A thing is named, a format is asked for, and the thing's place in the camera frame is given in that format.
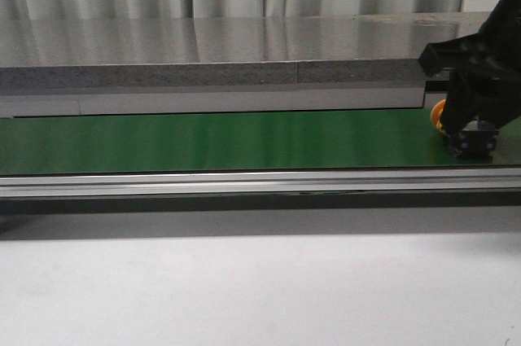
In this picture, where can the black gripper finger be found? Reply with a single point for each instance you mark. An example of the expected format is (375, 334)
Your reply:
(502, 102)
(465, 101)

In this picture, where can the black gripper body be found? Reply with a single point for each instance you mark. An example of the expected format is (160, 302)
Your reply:
(493, 51)

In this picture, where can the yellow emergency push button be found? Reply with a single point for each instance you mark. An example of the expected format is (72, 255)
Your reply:
(476, 141)

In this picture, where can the green conveyor belt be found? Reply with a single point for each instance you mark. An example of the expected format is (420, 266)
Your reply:
(224, 141)

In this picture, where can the grey stone counter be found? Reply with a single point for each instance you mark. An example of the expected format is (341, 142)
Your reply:
(102, 67)

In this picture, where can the aluminium conveyor frame rail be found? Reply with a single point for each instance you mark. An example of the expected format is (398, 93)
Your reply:
(345, 188)

